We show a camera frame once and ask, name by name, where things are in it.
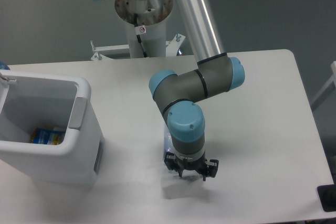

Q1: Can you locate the white furniture frame right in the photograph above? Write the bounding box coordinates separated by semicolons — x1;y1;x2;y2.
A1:
310;61;335;111

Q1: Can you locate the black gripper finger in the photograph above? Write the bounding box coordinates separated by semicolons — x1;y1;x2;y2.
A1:
164;152;183;177
202;159;219;182

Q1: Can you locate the white trash can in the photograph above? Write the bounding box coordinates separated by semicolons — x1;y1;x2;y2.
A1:
1;70;104;184

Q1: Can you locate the blue yellow snack wrapper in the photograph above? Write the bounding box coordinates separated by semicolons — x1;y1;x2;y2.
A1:
30;128;66;145

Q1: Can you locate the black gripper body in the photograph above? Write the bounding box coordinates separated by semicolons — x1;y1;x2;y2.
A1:
175;155;207;176

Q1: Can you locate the white pedestal base frame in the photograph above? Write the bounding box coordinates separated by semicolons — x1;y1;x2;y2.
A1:
90;33;187;61

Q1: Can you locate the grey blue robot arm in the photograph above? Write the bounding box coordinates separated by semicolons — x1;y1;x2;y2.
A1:
114;0;245;178

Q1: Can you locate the clear plastic water bottle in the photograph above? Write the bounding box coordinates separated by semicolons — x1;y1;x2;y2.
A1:
163;125;174;157

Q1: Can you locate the blue object at left edge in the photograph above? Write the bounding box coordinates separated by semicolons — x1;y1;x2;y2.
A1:
0;61;10;70

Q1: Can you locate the white paper tissue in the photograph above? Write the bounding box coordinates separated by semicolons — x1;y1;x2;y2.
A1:
161;171;204;199

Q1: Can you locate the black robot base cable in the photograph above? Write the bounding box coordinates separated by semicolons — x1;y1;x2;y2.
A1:
133;13;149;58

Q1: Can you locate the black object at table edge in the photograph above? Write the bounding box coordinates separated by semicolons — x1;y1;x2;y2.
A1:
317;184;335;212

